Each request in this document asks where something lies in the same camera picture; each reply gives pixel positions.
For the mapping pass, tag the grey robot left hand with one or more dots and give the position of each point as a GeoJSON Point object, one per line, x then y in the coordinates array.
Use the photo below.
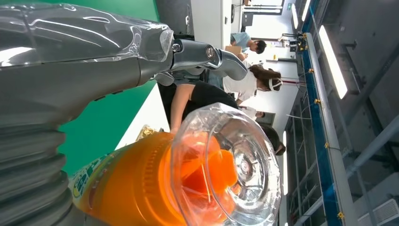
{"type": "Point", "coordinates": [78, 71]}

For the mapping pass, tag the gold foil snack bag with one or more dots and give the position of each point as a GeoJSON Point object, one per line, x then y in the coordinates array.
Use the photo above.
{"type": "Point", "coordinates": [146, 132]}

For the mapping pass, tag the person at laptop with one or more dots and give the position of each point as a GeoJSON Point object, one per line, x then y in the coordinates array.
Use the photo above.
{"type": "Point", "coordinates": [202, 93]}

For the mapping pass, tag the brown cardboard box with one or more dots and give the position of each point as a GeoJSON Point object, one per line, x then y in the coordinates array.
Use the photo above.
{"type": "Point", "coordinates": [233, 50]}

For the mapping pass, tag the seated person with headset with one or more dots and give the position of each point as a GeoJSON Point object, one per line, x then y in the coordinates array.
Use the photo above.
{"type": "Point", "coordinates": [243, 85]}

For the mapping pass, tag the person bending over box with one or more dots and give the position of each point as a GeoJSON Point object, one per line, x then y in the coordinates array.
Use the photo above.
{"type": "Point", "coordinates": [241, 39]}

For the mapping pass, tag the ceiling light panel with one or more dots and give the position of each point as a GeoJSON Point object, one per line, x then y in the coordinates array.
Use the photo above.
{"type": "Point", "coordinates": [333, 62]}

